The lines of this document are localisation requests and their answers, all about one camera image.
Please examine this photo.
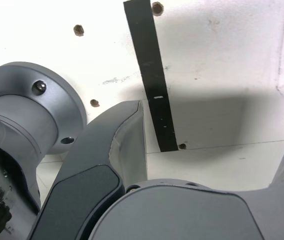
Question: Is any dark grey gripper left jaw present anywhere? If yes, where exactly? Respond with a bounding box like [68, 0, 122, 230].
[28, 99, 148, 240]

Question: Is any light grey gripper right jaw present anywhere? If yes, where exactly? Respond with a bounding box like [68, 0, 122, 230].
[89, 132, 284, 240]

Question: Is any black tape strip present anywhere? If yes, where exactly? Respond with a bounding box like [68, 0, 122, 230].
[123, 0, 180, 153]

